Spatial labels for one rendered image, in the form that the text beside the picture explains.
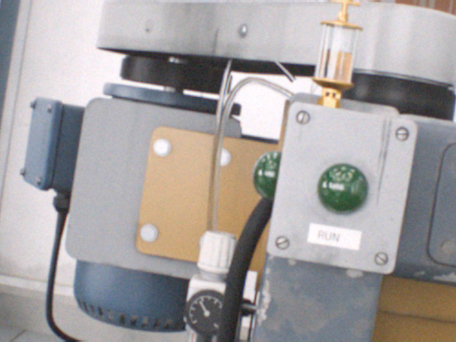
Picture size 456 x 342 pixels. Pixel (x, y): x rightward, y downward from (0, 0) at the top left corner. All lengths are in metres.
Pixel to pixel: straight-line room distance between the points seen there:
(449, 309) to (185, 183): 0.29
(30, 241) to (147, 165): 4.99
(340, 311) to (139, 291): 0.46
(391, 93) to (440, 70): 0.04
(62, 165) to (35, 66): 4.92
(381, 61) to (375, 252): 0.21
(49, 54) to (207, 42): 5.04
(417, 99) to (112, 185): 0.39
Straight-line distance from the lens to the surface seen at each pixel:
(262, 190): 0.65
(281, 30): 0.89
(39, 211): 6.02
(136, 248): 1.08
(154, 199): 1.07
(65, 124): 1.10
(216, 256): 0.90
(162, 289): 1.12
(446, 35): 0.82
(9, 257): 6.08
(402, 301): 0.94
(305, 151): 0.63
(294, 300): 0.69
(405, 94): 0.80
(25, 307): 6.06
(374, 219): 0.64
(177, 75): 1.12
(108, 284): 1.13
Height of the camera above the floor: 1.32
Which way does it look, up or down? 3 degrees down
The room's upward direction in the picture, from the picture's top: 9 degrees clockwise
